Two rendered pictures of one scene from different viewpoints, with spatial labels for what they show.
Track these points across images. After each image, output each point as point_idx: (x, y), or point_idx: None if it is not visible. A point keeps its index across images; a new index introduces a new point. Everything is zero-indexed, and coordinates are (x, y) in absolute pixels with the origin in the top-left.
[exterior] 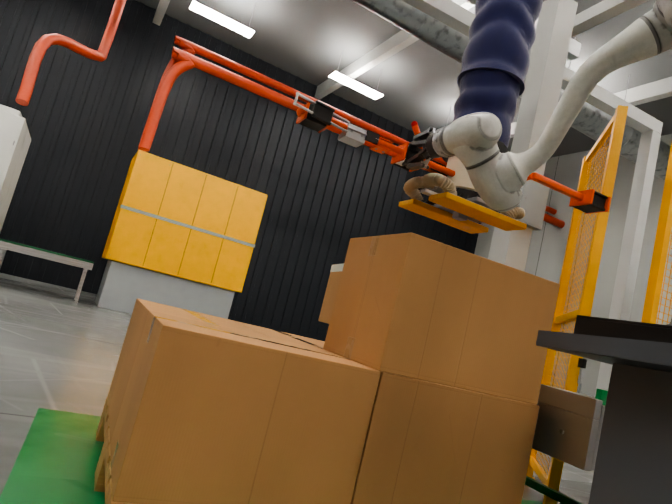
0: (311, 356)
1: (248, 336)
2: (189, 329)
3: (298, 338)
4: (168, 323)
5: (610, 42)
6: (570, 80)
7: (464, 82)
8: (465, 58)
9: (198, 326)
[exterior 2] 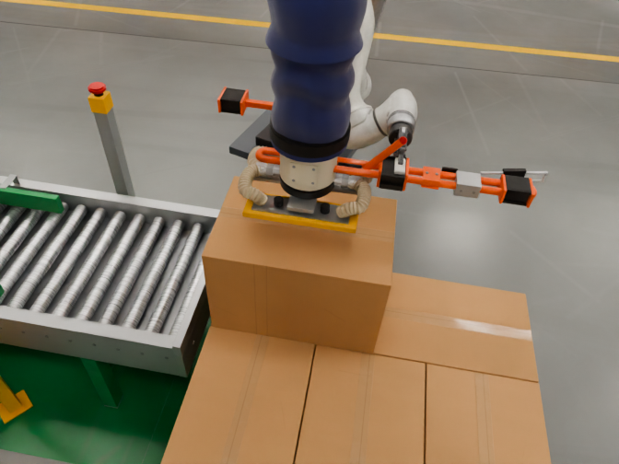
0: (430, 279)
1: (460, 329)
2: (509, 295)
3: (354, 442)
4: (522, 306)
5: (371, 2)
6: (372, 37)
7: (354, 58)
8: (361, 24)
9: (500, 327)
